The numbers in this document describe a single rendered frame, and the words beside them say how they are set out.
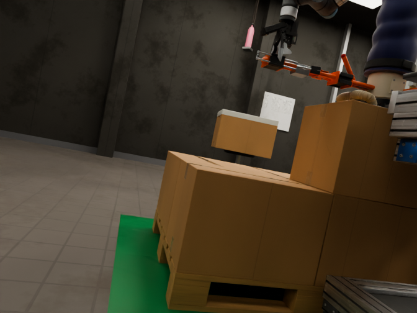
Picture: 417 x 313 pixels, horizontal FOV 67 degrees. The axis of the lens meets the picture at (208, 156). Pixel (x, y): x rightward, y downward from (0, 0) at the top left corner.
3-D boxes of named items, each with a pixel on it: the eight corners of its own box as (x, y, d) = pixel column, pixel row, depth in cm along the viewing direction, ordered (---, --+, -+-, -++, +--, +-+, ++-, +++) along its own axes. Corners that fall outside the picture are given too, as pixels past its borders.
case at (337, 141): (381, 196, 185) (396, 129, 184) (445, 214, 146) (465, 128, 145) (288, 179, 172) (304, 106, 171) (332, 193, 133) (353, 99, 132)
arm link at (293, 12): (285, 4, 141) (277, 11, 149) (283, 14, 141) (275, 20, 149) (300, 9, 142) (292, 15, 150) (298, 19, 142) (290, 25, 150)
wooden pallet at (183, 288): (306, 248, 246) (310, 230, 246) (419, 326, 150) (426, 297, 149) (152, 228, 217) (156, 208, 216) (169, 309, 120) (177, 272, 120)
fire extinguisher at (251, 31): (250, 53, 659) (255, 27, 657) (254, 50, 637) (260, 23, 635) (240, 49, 654) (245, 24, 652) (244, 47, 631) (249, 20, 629)
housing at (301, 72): (301, 78, 153) (303, 69, 153) (309, 76, 146) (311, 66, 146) (288, 74, 152) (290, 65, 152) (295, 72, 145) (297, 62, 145)
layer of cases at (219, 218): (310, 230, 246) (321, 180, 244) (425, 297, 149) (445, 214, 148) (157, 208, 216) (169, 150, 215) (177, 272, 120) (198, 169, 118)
